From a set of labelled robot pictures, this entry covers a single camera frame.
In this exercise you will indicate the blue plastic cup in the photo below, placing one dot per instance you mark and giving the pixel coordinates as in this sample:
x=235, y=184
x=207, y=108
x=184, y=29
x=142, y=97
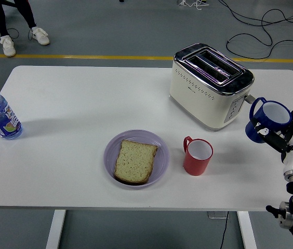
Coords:
x=250, y=132

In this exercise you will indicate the red plastic cup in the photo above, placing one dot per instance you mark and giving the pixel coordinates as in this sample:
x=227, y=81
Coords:
x=196, y=166

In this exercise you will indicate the slice of toast bread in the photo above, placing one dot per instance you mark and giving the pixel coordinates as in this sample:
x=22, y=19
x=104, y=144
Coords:
x=134, y=162

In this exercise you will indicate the white table leg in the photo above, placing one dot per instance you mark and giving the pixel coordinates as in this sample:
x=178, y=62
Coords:
x=246, y=230
x=56, y=228

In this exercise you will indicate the grey box under table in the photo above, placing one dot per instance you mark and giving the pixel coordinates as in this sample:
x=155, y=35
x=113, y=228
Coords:
x=215, y=215

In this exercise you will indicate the cream and chrome toaster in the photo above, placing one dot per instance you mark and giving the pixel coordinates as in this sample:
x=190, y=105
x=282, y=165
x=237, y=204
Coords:
x=201, y=103

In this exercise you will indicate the purple round plate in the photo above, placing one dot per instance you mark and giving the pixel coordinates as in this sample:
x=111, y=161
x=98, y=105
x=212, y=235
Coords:
x=108, y=158

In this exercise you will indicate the person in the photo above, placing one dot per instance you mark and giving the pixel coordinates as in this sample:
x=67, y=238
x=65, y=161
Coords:
x=1, y=20

